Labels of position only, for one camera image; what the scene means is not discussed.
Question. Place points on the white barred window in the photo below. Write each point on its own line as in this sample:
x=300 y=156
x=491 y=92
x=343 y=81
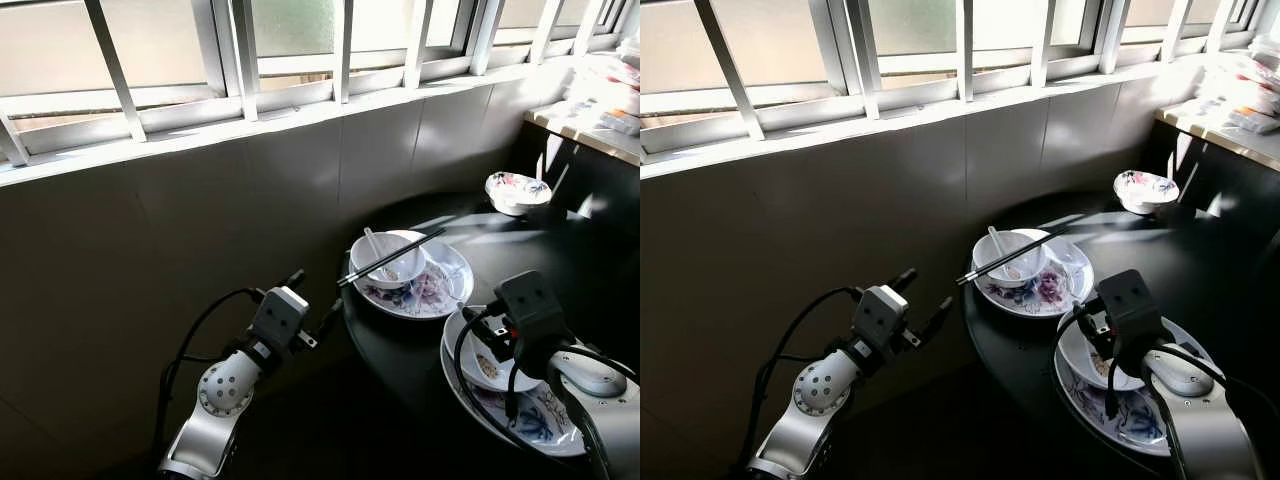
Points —
x=200 y=100
x=850 y=100

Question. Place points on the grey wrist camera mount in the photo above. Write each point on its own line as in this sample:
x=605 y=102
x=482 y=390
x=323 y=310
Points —
x=1135 y=300
x=530 y=305
x=885 y=315
x=278 y=315

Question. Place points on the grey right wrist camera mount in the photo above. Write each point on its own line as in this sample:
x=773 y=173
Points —
x=530 y=305
x=1135 y=300

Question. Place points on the white plastic package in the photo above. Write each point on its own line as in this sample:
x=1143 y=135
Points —
x=600 y=95
x=1240 y=95

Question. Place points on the white ceramic spoon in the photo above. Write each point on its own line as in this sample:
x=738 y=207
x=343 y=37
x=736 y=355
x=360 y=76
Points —
x=376 y=246
x=999 y=246

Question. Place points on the dark round table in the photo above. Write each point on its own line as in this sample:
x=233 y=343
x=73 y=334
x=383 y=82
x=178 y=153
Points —
x=400 y=345
x=1010 y=345

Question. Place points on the dark cabinet beige top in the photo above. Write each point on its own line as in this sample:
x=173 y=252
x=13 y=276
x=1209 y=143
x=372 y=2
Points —
x=1230 y=190
x=600 y=185

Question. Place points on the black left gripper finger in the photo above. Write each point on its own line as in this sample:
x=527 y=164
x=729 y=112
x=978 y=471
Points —
x=331 y=318
x=905 y=278
x=940 y=317
x=294 y=279

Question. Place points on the small floral bowl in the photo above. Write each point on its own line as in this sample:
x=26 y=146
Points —
x=1143 y=190
x=515 y=192

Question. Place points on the white floral plate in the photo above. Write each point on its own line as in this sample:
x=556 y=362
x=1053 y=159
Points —
x=530 y=425
x=430 y=295
x=1130 y=425
x=1050 y=295

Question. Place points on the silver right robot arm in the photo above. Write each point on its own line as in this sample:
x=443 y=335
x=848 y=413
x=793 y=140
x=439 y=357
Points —
x=1200 y=410
x=600 y=400

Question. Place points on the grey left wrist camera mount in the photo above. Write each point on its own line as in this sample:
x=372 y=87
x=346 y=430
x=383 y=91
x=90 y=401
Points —
x=278 y=315
x=885 y=315

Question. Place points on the white ceramic bowl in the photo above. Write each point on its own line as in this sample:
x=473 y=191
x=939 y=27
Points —
x=480 y=372
x=400 y=270
x=1085 y=368
x=1025 y=268

